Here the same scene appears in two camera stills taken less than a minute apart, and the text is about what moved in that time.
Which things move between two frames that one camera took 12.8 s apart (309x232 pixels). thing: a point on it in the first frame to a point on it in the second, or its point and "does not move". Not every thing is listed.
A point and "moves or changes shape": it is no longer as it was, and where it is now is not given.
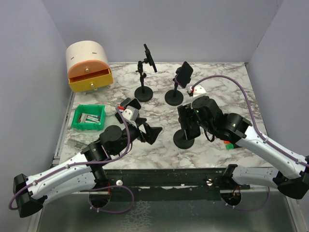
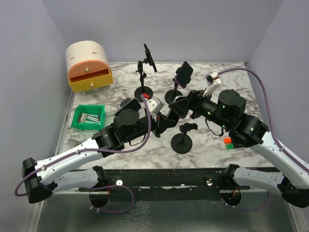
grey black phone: [189, 120] to [179, 98]
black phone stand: [180, 138] moves or changes shape
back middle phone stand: [174, 97] does not move
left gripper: [150, 136] to [161, 123]
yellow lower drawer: [91, 81] does not move
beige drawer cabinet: [84, 50] does not move
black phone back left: [150, 57] does not move
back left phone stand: [143, 94] does not move
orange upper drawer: [87, 67] does not move
